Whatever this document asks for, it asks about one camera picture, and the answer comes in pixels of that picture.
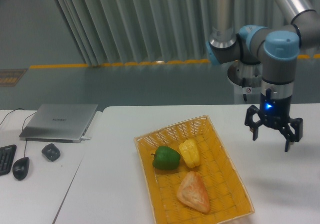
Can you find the silver closed laptop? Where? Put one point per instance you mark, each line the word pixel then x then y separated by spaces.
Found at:
pixel 60 123

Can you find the green bell pepper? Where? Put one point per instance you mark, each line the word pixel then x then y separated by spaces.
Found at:
pixel 166 158

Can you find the triangular pastry bread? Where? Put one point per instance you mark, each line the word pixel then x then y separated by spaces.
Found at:
pixel 192 192

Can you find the black computer mouse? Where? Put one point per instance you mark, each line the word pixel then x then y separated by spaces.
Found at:
pixel 20 168

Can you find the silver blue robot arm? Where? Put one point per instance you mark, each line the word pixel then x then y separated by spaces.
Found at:
pixel 277 51

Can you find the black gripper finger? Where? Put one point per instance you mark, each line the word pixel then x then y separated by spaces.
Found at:
pixel 254 118
pixel 292 131

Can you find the yellow woven basket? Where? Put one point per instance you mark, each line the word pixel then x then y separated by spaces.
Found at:
pixel 228 197

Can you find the yellow bell pepper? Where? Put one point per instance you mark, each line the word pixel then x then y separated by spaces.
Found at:
pixel 189 152

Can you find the small black gadget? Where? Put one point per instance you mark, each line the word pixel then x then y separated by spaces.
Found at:
pixel 51 152

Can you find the black keyboard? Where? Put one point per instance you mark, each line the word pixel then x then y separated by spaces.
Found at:
pixel 7 154

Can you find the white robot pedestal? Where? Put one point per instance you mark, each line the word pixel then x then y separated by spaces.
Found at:
pixel 246 80

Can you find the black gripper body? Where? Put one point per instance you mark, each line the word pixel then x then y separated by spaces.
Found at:
pixel 274 113

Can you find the grey pleated curtain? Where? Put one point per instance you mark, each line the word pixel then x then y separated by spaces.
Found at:
pixel 110 31

